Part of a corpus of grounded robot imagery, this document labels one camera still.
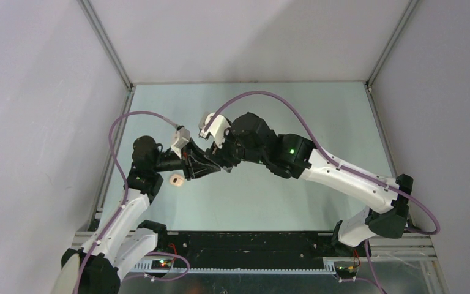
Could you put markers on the white earbud charging case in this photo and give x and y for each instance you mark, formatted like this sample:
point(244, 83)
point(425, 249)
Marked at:
point(176, 180)

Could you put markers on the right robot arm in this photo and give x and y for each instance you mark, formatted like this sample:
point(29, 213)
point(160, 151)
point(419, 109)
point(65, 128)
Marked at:
point(249, 139)

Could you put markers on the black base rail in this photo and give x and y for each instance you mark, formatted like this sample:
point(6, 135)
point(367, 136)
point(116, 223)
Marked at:
point(302, 250)

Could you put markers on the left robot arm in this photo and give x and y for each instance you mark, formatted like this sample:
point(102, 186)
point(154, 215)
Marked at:
point(105, 259)

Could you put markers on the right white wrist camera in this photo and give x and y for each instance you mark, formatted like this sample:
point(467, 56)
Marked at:
point(215, 128)

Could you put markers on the aluminium frame rail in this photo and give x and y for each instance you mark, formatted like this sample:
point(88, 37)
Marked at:
point(410, 248)

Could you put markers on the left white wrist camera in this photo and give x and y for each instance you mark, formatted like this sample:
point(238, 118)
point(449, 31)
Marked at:
point(180, 139)

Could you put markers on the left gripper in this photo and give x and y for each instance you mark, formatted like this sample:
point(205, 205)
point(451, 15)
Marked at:
point(194, 164)

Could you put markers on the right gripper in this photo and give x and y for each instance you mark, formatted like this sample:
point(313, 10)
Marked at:
point(218, 155)

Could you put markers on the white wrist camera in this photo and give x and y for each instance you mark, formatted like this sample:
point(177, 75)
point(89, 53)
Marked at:
point(215, 128)
point(180, 139)

